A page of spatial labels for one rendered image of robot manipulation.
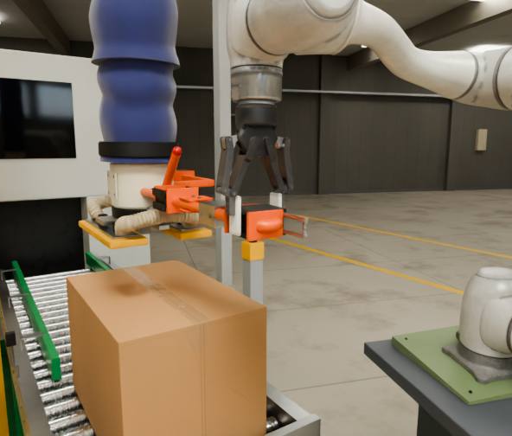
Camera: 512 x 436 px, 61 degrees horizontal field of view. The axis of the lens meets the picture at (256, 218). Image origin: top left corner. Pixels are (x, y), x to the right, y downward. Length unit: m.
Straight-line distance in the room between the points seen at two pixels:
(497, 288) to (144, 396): 0.91
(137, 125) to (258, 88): 0.53
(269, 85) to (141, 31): 0.55
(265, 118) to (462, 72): 0.45
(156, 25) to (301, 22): 0.69
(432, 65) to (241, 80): 0.41
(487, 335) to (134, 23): 1.20
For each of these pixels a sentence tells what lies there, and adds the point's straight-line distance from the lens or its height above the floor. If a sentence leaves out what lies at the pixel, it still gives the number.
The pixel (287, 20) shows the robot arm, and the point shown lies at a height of 1.54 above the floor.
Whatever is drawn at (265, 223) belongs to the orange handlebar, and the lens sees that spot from 0.74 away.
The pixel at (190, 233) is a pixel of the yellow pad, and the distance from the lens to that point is 1.22.
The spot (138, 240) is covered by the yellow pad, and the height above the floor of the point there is 1.14.
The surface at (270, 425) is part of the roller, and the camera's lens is 1.46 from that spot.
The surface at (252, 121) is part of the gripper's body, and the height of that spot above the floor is 1.42.
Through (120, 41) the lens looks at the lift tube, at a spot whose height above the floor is 1.64.
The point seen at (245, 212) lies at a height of 1.26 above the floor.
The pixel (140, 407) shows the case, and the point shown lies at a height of 0.78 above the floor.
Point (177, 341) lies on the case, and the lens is 1.09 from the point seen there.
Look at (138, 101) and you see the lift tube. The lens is 1.22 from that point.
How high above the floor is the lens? 1.37
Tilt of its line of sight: 9 degrees down
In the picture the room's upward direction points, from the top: straight up
